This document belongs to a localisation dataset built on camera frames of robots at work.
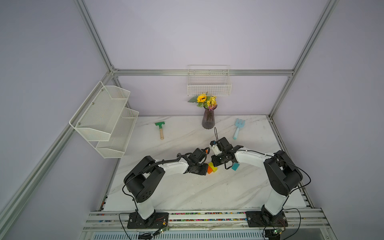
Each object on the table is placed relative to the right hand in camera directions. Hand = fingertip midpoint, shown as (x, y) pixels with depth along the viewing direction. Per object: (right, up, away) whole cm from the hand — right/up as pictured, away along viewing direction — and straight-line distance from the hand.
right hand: (214, 162), depth 94 cm
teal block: (+13, -2, -3) cm, 13 cm away
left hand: (-6, -5, -4) cm, 9 cm away
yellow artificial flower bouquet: (-7, +40, +1) cm, 41 cm away
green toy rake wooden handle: (-39, +25, +19) cm, 50 cm away
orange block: (-3, -3, -4) cm, 6 cm away
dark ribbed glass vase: (-2, +28, +13) cm, 31 cm away
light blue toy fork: (+22, +25, +20) cm, 39 cm away
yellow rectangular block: (0, -3, -6) cm, 6 cm away
